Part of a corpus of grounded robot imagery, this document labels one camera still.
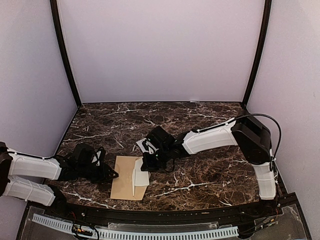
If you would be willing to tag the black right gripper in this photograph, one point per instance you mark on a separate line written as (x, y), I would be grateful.
(147, 166)

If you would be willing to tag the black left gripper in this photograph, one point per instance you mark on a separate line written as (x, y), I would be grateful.
(104, 173)

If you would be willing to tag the brown kraft envelope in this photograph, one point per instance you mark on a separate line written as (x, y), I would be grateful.
(121, 188)

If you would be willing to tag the white sticker sheet wax seal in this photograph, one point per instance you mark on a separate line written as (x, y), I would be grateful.
(143, 145)

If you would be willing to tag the cream letter sheet ornate border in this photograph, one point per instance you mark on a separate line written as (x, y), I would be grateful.
(133, 181)

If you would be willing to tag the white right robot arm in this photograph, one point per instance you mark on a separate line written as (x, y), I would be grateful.
(245, 131)

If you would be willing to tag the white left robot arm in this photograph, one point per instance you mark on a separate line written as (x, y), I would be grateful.
(84, 162)

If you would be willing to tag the white slotted cable duct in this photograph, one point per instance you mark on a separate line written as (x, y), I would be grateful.
(117, 231)

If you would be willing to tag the black front rail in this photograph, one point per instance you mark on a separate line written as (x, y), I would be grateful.
(225, 215)

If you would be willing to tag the black frame post left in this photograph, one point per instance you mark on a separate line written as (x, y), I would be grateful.
(63, 51)

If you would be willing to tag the black frame post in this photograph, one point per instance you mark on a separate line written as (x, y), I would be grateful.
(63, 51)
(258, 53)

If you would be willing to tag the black frame post right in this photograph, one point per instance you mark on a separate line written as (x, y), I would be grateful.
(258, 53)

